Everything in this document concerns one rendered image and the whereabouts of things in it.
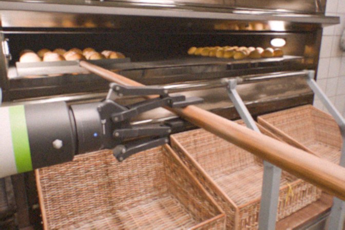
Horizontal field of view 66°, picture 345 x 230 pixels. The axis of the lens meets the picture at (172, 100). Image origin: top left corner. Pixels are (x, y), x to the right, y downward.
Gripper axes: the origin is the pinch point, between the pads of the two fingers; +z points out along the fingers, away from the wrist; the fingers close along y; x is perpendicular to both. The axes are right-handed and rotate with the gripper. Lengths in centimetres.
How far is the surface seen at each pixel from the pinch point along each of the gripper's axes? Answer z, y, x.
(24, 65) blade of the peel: -24, 0, -100
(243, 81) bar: 46, 3, -31
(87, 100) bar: -11.3, 3.0, -30.4
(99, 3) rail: 0, -24, -54
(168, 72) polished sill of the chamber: 35, 3, -68
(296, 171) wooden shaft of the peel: -1.2, 0.5, 24.6
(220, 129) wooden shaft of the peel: -1.1, -0.3, 11.7
